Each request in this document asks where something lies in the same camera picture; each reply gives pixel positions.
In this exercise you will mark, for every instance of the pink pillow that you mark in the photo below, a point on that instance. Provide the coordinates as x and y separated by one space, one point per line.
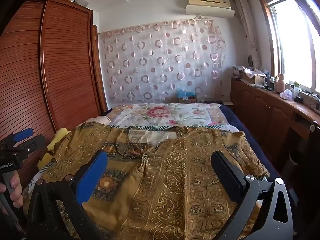
97 120

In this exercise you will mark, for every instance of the navy blue bed sheet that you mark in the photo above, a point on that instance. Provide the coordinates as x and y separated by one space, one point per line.
240 122

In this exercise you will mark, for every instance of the wall air conditioner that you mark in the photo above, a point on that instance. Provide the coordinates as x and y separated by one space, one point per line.
210 6

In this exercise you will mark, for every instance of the white waste bin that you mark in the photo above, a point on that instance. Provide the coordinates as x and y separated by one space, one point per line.
295 161

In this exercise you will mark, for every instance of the patterned storage box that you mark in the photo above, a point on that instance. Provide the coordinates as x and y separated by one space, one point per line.
237 71

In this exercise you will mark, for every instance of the window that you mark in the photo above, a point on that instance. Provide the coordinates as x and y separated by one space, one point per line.
292 42

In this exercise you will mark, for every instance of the circle pattern sheer curtain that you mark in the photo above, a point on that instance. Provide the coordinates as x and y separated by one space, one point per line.
162 62

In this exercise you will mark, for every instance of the small black box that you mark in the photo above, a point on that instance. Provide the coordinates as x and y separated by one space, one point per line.
298 99

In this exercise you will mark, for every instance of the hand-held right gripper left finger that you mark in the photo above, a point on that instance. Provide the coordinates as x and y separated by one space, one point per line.
92 177

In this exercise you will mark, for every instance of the person's left hand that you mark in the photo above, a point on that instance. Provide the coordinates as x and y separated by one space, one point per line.
17 192

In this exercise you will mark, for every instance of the green cap water bottle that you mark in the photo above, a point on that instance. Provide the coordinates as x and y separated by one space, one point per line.
296 91

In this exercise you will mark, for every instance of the white power strip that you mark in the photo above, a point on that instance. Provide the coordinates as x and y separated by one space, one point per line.
227 102

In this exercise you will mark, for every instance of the cardboard box with blue cloth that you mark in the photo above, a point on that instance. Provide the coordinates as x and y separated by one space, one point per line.
186 95

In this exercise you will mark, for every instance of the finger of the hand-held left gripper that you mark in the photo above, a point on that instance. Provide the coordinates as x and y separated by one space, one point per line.
23 133
35 143

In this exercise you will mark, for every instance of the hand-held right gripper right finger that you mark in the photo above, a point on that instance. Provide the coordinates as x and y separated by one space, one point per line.
225 177

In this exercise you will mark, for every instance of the white storage box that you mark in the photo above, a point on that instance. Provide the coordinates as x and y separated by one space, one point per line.
82 2

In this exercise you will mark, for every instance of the wooden slatted wardrobe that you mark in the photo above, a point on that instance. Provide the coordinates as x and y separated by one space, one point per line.
62 67

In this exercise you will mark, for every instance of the pink bottle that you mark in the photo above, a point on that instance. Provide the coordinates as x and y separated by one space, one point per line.
279 83

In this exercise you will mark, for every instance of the open cardboard box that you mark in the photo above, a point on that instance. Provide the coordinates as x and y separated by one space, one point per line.
253 76

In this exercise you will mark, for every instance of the beige window curtain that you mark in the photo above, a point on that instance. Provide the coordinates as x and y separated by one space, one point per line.
246 25

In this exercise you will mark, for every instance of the flat black device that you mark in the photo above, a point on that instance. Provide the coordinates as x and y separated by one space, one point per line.
213 102

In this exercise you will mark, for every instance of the crumpled white pink cloth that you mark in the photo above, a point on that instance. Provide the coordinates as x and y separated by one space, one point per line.
286 95

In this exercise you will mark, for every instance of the wooden cabinet counter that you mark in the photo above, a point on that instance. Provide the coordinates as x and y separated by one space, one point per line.
262 110

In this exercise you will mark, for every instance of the golden patterned garment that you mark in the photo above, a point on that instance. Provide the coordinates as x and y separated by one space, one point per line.
170 180

